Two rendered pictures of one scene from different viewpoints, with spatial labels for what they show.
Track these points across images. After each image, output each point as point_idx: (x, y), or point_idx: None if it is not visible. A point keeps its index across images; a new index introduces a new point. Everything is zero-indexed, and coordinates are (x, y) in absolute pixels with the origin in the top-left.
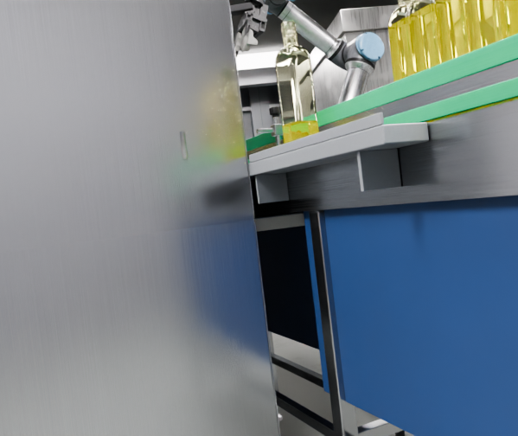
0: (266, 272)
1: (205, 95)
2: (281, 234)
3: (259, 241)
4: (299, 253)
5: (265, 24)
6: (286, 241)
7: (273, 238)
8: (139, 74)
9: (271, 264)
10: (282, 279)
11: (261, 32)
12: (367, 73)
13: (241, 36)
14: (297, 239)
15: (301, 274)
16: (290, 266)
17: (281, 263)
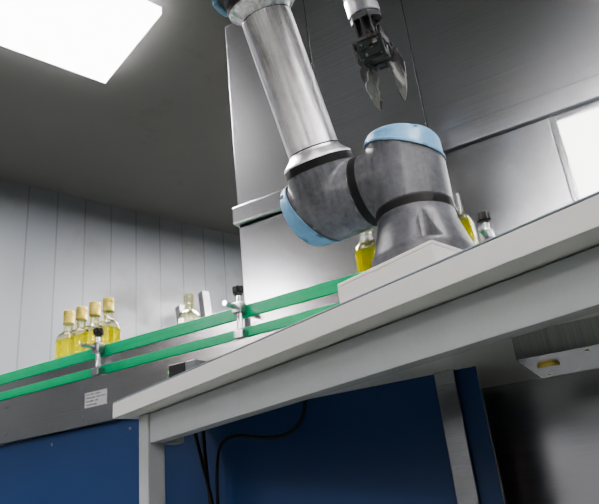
0: (425, 467)
1: None
2: (348, 409)
3: (429, 408)
4: (307, 445)
5: (354, 52)
6: (337, 423)
7: (375, 411)
8: None
9: (399, 454)
10: (373, 484)
11: (362, 63)
12: (242, 25)
13: (389, 72)
14: (308, 424)
15: (313, 478)
16: (337, 462)
17: (365, 456)
